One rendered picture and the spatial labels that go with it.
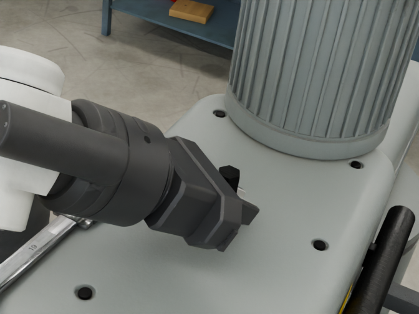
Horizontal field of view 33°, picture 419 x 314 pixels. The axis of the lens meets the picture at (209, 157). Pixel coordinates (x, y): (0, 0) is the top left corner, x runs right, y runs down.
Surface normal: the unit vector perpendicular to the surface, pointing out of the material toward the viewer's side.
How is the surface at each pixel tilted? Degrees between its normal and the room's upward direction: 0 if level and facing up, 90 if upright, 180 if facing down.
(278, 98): 90
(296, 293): 0
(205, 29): 0
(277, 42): 90
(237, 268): 0
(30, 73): 56
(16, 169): 63
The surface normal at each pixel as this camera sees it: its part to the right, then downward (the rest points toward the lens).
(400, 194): 0.13, -0.80
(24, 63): 0.38, -0.02
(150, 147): 0.71, -0.40
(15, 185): 0.69, 0.07
